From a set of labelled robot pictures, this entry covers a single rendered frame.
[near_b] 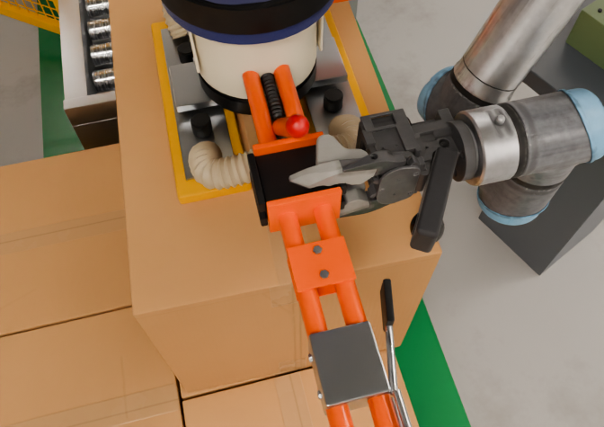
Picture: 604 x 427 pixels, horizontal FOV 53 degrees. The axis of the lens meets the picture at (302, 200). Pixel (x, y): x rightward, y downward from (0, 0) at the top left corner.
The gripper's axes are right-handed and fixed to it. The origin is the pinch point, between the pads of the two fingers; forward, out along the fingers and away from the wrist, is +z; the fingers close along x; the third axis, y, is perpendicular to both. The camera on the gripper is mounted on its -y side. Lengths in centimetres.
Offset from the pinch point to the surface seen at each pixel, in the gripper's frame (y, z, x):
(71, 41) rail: 85, 36, -48
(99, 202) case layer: 41, 34, -53
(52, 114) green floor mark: 117, 60, -107
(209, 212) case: 8.6, 10.6, -12.9
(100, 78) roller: 76, 31, -53
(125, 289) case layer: 19, 31, -53
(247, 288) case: -3.3, 7.8, -12.8
